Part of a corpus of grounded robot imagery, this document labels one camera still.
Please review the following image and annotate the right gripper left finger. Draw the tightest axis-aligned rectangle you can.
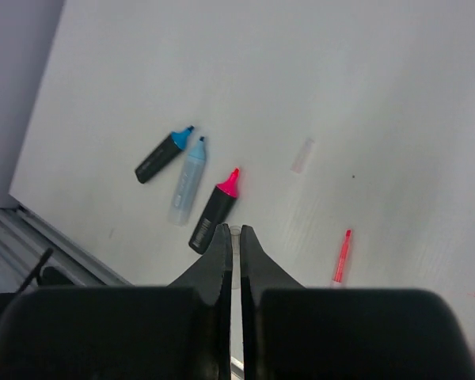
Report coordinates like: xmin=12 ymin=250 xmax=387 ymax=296
xmin=0 ymin=224 xmax=233 ymax=379

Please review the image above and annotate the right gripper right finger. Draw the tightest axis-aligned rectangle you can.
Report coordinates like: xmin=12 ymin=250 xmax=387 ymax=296
xmin=240 ymin=226 xmax=475 ymax=379

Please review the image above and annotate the thin red pen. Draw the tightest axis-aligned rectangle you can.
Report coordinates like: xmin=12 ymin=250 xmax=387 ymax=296
xmin=331 ymin=229 xmax=353 ymax=287

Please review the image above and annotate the black pink highlighter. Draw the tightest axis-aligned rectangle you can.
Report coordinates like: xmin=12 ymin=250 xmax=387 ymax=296
xmin=188 ymin=168 xmax=240 ymax=255

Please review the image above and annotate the light blue highlighter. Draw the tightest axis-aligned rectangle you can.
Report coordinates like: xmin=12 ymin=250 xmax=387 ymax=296
xmin=168 ymin=136 xmax=207 ymax=226

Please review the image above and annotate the clear pinkish cap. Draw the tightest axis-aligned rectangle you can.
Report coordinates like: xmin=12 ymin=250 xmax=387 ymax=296
xmin=291 ymin=138 xmax=314 ymax=173

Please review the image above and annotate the black blue highlighter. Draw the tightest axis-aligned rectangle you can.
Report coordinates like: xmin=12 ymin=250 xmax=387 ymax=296
xmin=135 ymin=126 xmax=195 ymax=184

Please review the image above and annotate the aluminium mounting rail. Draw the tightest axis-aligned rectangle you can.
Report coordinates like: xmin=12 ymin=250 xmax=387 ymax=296
xmin=0 ymin=207 xmax=129 ymax=287

